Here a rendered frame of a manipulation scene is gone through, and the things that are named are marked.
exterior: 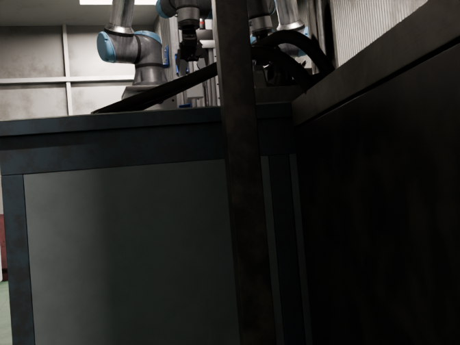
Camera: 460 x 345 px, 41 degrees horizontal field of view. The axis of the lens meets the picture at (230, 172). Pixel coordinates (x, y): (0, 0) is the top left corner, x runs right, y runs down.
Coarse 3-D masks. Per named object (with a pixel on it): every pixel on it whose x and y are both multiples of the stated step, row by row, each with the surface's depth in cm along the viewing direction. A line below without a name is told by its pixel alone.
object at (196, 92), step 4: (200, 84) 194; (192, 88) 194; (196, 88) 194; (200, 88) 194; (188, 92) 193; (192, 92) 194; (196, 92) 194; (200, 92) 194; (188, 96) 193; (192, 96) 193; (196, 96) 194; (200, 96) 194
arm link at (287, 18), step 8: (280, 0) 247; (288, 0) 246; (280, 8) 249; (288, 8) 248; (296, 8) 250; (280, 16) 251; (288, 16) 249; (296, 16) 250; (280, 24) 253; (288, 24) 250; (296, 24) 250; (304, 24) 253; (304, 32) 251; (288, 48) 254; (296, 48) 253; (296, 56) 257
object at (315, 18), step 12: (312, 0) 135; (324, 0) 134; (312, 12) 135; (324, 12) 134; (312, 24) 135; (324, 24) 134; (312, 36) 135; (324, 36) 134; (324, 48) 134; (336, 48) 135; (336, 60) 135; (312, 72) 136
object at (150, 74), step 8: (144, 64) 244; (152, 64) 244; (160, 64) 247; (136, 72) 246; (144, 72) 243; (152, 72) 243; (160, 72) 245; (136, 80) 244; (144, 80) 242; (152, 80) 242; (160, 80) 244
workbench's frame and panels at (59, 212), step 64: (0, 128) 141; (64, 128) 143; (128, 128) 146; (192, 128) 148; (64, 192) 144; (128, 192) 146; (192, 192) 148; (64, 256) 143; (128, 256) 145; (192, 256) 147; (64, 320) 143; (128, 320) 144; (192, 320) 146
